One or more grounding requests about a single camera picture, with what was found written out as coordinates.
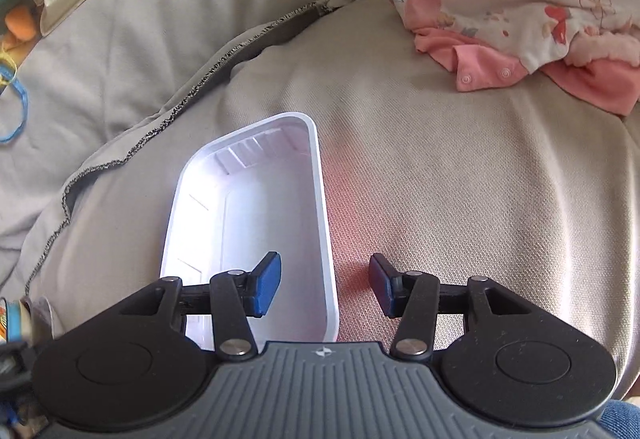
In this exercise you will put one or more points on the white duvet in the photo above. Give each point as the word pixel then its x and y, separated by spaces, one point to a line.
pixel 150 54

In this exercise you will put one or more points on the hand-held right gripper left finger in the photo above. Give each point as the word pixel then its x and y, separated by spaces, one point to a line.
pixel 265 283

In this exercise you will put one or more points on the orange plush piece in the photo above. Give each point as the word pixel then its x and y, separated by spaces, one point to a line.
pixel 20 24

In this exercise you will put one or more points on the white rectangular plastic container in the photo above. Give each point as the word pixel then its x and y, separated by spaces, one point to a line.
pixel 270 199

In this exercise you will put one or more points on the striped colourful object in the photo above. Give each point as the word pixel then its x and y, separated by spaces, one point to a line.
pixel 14 319

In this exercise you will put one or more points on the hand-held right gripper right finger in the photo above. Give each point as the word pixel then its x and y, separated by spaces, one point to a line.
pixel 380 285

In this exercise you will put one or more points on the beige couch cushion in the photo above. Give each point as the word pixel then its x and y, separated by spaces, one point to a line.
pixel 450 179

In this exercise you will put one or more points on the blue elastic band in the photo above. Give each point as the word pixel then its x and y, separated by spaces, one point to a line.
pixel 22 109

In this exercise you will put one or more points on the person's blue jeans leg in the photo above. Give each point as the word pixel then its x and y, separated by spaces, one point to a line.
pixel 622 421

